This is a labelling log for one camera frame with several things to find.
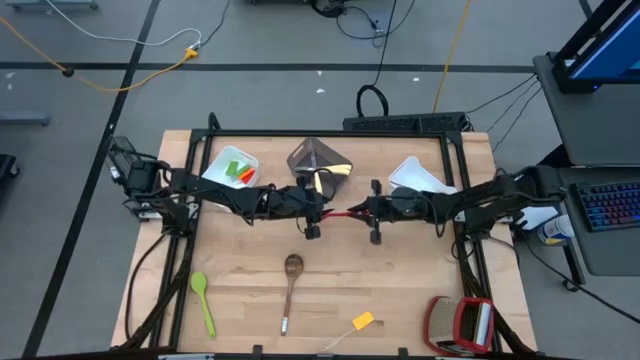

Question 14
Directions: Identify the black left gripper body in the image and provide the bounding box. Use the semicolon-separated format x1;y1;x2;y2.
269;174;326;240

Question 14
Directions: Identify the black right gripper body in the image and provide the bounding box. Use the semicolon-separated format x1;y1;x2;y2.
369;179;429;245

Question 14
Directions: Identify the red silicone spoon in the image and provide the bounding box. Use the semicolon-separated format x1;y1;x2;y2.
321;208;370;222

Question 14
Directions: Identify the grey plastic bin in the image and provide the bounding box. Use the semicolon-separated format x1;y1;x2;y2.
285;135;354;199

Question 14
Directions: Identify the brown wooden spoon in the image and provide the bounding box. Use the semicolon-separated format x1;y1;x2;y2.
280;253;306;337

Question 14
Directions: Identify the green silicone spoon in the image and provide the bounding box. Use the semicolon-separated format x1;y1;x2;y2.
189;271;218;341

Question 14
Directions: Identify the white plastic bin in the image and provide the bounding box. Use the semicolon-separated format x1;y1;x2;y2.
202;144;261;190
388;155;459;197

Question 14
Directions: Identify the black perforated box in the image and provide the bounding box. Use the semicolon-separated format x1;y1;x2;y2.
342;111;469;134

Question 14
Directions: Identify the red box grater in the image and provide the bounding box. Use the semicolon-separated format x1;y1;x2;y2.
423;295;497;358

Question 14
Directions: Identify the white paper sheet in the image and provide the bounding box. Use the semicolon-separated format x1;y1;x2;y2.
518;204;560;232

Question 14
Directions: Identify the white labelled bottle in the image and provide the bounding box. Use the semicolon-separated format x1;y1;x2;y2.
536;213;577;247

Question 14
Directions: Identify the grey desk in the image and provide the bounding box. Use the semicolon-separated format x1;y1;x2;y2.
532;52;640;277

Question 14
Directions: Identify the backlit computer keyboard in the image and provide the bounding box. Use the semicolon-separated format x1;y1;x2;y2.
573;179;640;233

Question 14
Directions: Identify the black computer monitor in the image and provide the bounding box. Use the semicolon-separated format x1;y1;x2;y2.
552;0;640;95

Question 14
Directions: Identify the grey metal foot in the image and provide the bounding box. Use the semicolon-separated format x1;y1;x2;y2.
0;110;52;127

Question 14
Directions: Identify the black chair base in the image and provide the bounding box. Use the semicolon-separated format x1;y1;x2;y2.
0;153;21;180

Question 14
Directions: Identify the black left camera cable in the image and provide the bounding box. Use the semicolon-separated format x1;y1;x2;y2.
310;167;338;202

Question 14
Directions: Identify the black aluminium table frame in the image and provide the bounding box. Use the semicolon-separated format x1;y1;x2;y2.
112;112;539;360

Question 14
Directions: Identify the yellow spatula clear handle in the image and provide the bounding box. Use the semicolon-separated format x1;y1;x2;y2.
319;311;376;352

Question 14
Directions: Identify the black hanging coiled cable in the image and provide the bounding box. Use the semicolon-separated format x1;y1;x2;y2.
355;0;399;119

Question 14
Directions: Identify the black desk cable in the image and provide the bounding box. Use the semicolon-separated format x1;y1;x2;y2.
464;73;544;154

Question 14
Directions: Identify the yellow hanging cable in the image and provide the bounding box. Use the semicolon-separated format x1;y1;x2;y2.
431;0;474;114

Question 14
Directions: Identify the yellow floor cable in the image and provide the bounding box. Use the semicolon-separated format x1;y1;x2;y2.
0;14;200;94

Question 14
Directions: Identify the black table side cable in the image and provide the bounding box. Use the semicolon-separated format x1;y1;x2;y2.
123;232;169;341

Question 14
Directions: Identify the black floor cable bundle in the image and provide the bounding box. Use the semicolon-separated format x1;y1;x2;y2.
309;0;417;50

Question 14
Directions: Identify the white floor cable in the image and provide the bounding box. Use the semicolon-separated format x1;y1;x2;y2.
44;0;204;50

